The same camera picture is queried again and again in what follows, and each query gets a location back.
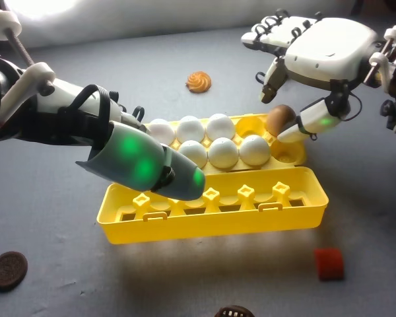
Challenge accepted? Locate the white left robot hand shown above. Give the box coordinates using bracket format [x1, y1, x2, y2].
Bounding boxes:
[35, 78, 206, 202]

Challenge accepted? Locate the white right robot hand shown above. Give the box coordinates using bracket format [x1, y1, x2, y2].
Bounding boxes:
[240, 9, 380, 145]

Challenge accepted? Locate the brown toy egg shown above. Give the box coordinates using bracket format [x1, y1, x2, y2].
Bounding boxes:
[267, 104, 297, 138]

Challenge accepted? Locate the yellow plastic egg box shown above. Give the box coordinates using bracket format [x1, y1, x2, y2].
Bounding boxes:
[96, 113, 329, 245]

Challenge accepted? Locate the orange swirl toy cookie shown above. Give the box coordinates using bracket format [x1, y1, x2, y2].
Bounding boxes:
[185, 71, 213, 94]

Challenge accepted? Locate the grey table cloth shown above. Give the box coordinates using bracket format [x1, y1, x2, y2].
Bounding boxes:
[0, 26, 396, 317]

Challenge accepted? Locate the white fabric backdrop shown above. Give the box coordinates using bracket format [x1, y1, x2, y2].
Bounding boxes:
[0, 0, 357, 50]

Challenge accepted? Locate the dark sandwich cookie toy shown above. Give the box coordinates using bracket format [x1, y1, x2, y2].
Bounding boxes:
[0, 251, 29, 292]

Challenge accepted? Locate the chocolate toy cake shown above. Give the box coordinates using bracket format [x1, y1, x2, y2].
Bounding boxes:
[214, 305, 254, 317]

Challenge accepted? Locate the red arch block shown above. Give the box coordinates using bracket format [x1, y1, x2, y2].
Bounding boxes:
[313, 248, 345, 281]

